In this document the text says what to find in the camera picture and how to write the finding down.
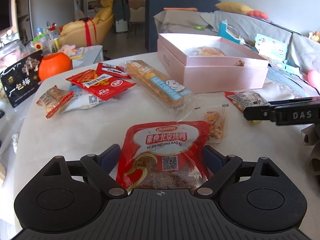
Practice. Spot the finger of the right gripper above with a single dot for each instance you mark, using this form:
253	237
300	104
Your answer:
260	113
295	100

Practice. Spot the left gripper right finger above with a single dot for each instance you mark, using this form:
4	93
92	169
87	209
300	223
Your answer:
223	169

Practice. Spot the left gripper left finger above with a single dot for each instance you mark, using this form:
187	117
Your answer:
98	168

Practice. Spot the red white label snack pack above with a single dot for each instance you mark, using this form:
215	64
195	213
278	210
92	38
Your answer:
241	100

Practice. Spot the orange shredded snack pack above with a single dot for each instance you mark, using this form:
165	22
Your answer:
217	119

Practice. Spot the large red roast duck bag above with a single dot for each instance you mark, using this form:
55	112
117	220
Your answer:
164	155

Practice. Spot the long bread clear wrapper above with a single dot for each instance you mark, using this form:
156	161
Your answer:
173	95

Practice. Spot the red spicy strip pack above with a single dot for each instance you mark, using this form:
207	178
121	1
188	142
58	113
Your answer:
100	84

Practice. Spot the cracker pack red ends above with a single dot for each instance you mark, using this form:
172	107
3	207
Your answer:
54	100

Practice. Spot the blue white milk snack pack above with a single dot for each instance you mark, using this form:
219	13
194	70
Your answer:
82	99

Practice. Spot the round cake clear wrapper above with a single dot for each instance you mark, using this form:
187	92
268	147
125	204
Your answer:
207	51

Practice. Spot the small red sachet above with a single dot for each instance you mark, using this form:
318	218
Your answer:
113	70

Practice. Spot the grey sofa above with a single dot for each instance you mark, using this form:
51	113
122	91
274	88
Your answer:
303	51

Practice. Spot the pink gift box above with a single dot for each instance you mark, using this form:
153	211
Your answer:
240	69

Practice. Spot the orange cushion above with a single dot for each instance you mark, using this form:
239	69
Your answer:
258	14

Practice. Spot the yellow cushion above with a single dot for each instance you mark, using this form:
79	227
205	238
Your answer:
234	7

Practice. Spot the white side table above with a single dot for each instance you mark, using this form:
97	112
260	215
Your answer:
91	55

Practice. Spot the orange pumpkin bucket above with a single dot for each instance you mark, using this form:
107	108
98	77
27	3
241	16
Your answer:
54	64

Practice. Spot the black plum snack bag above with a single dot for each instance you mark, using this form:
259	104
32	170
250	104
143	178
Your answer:
21	80

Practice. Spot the pink plush toy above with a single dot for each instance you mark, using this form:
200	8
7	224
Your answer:
68	50

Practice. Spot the yellow armchair red ribbon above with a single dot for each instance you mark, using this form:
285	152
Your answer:
90	32

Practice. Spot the blue cabinet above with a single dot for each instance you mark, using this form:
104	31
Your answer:
162	15

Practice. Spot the dark coat on stand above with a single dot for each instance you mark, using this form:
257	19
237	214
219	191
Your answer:
121	10

